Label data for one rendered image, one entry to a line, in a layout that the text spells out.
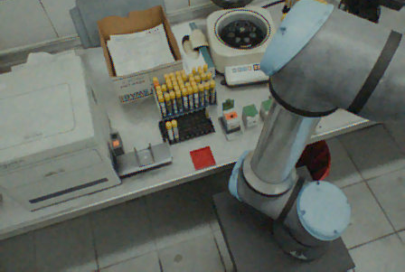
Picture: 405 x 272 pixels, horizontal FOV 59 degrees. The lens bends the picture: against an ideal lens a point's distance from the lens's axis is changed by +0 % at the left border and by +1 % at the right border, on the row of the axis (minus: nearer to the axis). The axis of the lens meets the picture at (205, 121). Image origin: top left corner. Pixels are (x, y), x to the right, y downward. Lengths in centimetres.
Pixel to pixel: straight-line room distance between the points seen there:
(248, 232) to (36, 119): 61
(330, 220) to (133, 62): 85
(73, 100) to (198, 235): 121
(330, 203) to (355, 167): 144
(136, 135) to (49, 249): 107
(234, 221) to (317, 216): 28
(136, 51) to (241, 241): 76
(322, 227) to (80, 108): 62
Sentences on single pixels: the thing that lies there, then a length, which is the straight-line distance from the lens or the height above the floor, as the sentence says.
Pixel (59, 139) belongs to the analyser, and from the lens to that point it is 91.
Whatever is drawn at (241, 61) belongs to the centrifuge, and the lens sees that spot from 128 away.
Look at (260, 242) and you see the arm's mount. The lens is 99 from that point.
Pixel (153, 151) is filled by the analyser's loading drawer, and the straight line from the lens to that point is 113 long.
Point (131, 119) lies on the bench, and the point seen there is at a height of 88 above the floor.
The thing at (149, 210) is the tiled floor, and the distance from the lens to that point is 203.
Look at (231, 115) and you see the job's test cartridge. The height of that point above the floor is 95.
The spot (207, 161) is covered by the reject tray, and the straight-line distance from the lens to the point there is 114.
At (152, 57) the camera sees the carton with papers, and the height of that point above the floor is 94.
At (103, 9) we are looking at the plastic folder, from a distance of 142.
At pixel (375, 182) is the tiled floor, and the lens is 224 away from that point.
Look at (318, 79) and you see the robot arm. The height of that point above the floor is 154.
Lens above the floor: 190
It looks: 58 degrees down
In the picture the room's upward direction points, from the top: 3 degrees counter-clockwise
